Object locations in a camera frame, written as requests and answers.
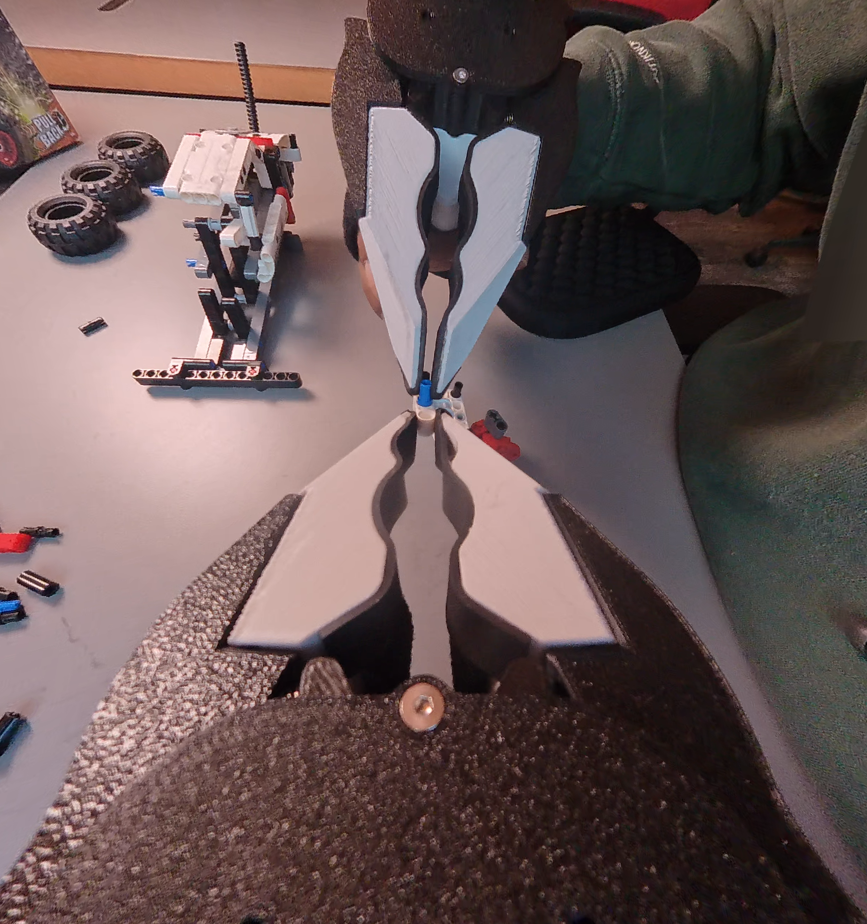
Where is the black toy tyre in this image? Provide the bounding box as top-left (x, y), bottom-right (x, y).
top-left (62, 156), bottom-right (146, 218)
top-left (27, 192), bottom-right (120, 258)
top-left (98, 130), bottom-right (172, 186)

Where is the thin black rod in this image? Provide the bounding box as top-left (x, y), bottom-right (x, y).
top-left (235, 41), bottom-right (254, 138)

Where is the partly built toy brick vehicle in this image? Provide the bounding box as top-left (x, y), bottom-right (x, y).
top-left (134, 128), bottom-right (305, 394)

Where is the person's green sweater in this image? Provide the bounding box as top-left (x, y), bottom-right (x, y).
top-left (679, 0), bottom-right (867, 882)

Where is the red white black brick subassembly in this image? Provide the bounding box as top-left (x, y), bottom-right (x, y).
top-left (448, 379), bottom-right (525, 463)

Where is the grey desk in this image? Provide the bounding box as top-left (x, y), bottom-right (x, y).
top-left (0, 87), bottom-right (867, 896)

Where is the red crate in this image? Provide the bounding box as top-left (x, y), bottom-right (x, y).
top-left (629, 0), bottom-right (716, 23)

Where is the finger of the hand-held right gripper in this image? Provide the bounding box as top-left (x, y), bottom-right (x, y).
top-left (434, 123), bottom-right (540, 384)
top-left (362, 106), bottom-right (449, 395)

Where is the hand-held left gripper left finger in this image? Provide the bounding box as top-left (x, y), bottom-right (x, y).
top-left (225, 416), bottom-right (420, 691)

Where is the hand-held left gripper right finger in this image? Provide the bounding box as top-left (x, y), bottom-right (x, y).
top-left (434, 419), bottom-right (621, 691)

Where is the person's right hand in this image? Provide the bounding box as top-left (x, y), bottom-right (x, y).
top-left (350, 224), bottom-right (391, 307)

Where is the small white blue brick piece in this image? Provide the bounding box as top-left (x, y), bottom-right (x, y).
top-left (412, 373), bottom-right (443, 427)

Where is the toy truck box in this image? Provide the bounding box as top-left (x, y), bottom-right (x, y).
top-left (0, 37), bottom-right (81, 189)

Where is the wooden plank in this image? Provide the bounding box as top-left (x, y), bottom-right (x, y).
top-left (27, 47), bottom-right (341, 105)

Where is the pile of small toy bricks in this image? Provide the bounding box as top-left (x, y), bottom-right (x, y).
top-left (0, 506), bottom-right (66, 766)

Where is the black mesh office chair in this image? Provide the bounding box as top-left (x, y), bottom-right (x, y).
top-left (499, 203), bottom-right (704, 340)

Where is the person's right forearm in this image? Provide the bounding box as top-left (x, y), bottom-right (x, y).
top-left (557, 0), bottom-right (839, 218)

